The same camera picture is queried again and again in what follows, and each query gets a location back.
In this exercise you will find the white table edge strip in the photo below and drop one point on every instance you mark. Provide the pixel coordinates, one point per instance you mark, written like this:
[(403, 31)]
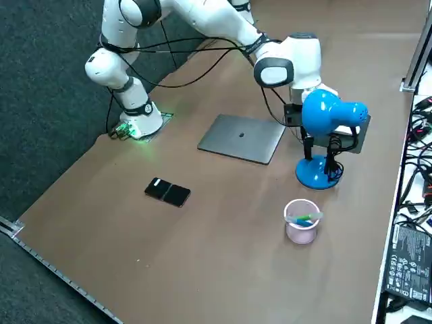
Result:
[(398, 168)]

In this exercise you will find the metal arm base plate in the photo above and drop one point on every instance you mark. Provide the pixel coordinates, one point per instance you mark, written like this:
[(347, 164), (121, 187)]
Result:
[(167, 117)]

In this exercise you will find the green marker pen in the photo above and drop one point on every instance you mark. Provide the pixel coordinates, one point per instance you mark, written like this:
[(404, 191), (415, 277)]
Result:
[(305, 216)]

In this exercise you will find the black labelled power adapter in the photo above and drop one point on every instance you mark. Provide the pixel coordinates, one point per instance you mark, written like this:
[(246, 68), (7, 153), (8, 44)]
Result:
[(408, 260)]

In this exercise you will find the blue gooseneck desk lamp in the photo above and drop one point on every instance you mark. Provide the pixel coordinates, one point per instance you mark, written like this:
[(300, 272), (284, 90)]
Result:
[(320, 111)]

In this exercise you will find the blue pen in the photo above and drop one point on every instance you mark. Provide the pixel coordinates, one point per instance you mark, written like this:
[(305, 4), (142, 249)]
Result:
[(303, 222)]

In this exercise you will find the aluminium table edge rail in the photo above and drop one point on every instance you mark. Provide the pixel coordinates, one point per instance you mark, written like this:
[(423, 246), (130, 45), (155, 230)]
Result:
[(67, 279)]

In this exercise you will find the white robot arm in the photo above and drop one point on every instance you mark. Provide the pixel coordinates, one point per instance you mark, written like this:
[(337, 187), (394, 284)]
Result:
[(246, 17), (111, 67)]

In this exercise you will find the aluminium camera post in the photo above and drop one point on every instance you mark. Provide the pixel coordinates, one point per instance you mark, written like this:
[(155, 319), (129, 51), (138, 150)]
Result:
[(416, 60)]

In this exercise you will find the grey laptop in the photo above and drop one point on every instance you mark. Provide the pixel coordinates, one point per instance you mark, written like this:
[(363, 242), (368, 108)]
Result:
[(236, 145)]

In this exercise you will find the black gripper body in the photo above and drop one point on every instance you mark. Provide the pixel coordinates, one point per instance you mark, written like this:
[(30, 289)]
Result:
[(293, 114)]

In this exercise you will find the black mouse pad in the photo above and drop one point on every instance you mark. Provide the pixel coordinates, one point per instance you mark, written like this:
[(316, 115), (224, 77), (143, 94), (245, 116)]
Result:
[(362, 135)]

